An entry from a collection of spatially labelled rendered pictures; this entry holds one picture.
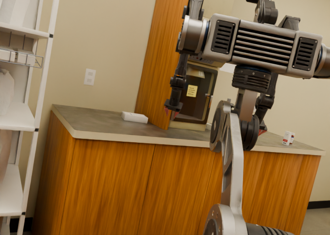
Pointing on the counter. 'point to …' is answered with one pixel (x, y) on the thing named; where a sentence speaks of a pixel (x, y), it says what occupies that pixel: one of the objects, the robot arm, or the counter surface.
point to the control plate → (200, 58)
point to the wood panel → (161, 54)
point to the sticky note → (192, 91)
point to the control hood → (209, 64)
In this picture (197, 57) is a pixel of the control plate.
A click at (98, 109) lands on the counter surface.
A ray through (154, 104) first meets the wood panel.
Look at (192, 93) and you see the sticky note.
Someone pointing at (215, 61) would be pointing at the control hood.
